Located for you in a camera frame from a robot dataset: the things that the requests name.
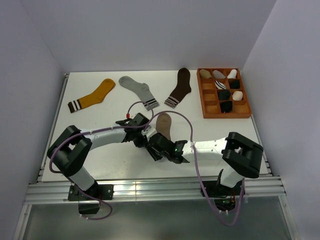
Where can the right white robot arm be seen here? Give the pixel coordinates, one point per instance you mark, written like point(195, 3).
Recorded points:
point(242, 155)

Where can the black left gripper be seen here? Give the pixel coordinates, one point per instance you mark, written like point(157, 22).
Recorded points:
point(140, 144)

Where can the tan sock with maroon cuff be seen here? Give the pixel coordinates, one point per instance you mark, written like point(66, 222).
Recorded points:
point(163, 125)

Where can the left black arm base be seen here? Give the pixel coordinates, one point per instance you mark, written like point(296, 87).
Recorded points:
point(93, 199)

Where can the plain black sock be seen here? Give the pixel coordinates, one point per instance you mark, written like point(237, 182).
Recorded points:
point(223, 95)

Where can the rolled white sock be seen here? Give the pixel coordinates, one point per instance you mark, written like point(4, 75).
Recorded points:
point(233, 74)

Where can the brown sock with pink stripes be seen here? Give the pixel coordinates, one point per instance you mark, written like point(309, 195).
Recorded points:
point(181, 89)

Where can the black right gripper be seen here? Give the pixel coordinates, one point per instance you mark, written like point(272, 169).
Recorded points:
point(155, 156)

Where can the rolled striped sock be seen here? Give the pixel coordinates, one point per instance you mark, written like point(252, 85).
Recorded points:
point(219, 85)

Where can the rolled cream sock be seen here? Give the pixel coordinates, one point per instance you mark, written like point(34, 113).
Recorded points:
point(237, 96)

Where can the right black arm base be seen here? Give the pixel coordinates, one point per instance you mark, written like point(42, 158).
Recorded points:
point(224, 197)

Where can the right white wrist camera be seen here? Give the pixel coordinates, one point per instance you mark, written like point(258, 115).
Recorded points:
point(149, 132)

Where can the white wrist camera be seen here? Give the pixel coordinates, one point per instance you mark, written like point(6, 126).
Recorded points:
point(130, 116)
point(149, 132)

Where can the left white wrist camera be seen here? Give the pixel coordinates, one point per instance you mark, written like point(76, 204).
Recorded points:
point(130, 116)

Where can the orange wooden compartment tray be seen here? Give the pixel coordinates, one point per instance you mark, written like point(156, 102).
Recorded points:
point(209, 100)

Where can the rolled black sock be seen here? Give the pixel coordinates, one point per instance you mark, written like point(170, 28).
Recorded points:
point(234, 84)

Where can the aluminium frame rail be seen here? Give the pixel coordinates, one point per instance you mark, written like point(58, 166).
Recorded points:
point(167, 189)

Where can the rolled beige sock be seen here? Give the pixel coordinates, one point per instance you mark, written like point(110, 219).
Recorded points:
point(205, 74)

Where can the rolled grey sock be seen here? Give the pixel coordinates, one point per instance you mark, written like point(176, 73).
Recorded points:
point(218, 75)

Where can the grey sock with black stripes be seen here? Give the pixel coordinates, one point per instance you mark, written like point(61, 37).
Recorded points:
point(142, 90)

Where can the mustard yellow sock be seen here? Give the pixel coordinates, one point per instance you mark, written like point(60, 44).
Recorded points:
point(96, 97)

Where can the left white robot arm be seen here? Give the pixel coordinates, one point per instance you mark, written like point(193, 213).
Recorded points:
point(68, 153)

